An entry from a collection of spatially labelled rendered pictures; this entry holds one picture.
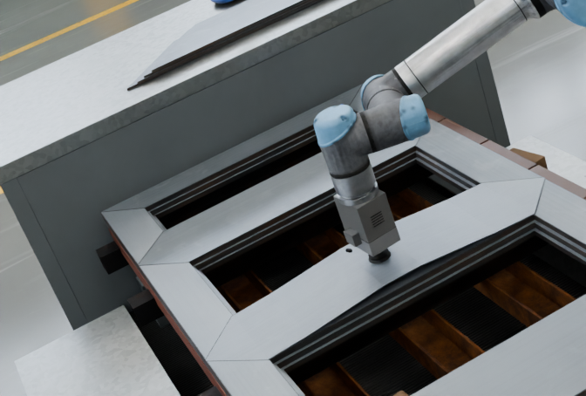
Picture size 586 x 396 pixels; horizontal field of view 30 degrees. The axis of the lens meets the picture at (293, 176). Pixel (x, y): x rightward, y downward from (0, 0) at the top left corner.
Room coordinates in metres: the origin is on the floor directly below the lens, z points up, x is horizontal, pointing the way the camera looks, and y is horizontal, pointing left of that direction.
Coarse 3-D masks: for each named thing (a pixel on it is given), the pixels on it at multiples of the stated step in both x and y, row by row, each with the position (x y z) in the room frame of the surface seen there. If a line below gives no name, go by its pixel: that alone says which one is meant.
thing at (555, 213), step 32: (256, 160) 2.38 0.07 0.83; (416, 160) 2.12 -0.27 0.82; (192, 192) 2.33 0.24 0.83; (544, 192) 1.77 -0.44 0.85; (160, 224) 2.24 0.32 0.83; (288, 224) 2.04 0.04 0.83; (544, 224) 1.68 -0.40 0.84; (576, 224) 1.63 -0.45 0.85; (224, 256) 2.00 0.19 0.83; (448, 256) 1.67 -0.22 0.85; (480, 256) 1.66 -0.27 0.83; (576, 256) 1.57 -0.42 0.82; (384, 288) 1.64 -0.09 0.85; (416, 288) 1.63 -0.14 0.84; (352, 320) 1.60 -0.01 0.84; (288, 352) 1.57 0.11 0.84; (320, 352) 1.57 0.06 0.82
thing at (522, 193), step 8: (488, 184) 1.86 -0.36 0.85; (496, 184) 1.85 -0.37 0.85; (504, 184) 1.84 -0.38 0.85; (512, 184) 1.83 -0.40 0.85; (520, 184) 1.82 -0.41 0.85; (528, 184) 1.81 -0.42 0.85; (504, 192) 1.82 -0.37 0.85; (512, 192) 1.81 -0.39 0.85; (520, 192) 1.80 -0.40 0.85; (528, 192) 1.78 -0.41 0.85; (536, 192) 1.77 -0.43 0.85; (512, 200) 1.78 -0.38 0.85; (520, 200) 1.77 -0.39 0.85; (528, 200) 1.76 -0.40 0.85; (536, 200) 1.75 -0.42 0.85; (528, 208) 1.73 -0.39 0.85
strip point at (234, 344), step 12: (228, 324) 1.70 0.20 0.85; (240, 324) 1.69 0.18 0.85; (228, 336) 1.67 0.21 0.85; (240, 336) 1.66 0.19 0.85; (216, 348) 1.64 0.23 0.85; (228, 348) 1.63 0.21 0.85; (240, 348) 1.62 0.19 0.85; (252, 348) 1.61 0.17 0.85; (216, 360) 1.61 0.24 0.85; (228, 360) 1.59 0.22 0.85
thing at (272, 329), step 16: (256, 304) 1.73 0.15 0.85; (272, 304) 1.71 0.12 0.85; (240, 320) 1.71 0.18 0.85; (256, 320) 1.68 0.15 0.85; (272, 320) 1.66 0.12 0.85; (288, 320) 1.65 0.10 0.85; (256, 336) 1.64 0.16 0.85; (272, 336) 1.62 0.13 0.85; (288, 336) 1.60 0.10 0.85; (304, 336) 1.58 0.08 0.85; (272, 352) 1.57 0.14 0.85
